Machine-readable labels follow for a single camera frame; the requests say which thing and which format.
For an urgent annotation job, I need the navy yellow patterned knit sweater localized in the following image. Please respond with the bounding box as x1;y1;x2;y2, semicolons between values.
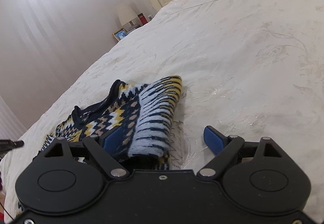
16;75;183;214

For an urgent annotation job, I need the cream bedspread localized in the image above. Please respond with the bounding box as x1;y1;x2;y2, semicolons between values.
1;0;323;222

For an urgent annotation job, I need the gold framed photo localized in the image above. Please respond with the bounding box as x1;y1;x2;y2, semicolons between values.
113;28;128;42

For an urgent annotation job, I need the cream table lamp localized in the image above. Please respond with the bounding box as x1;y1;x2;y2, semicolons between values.
116;4;139;31

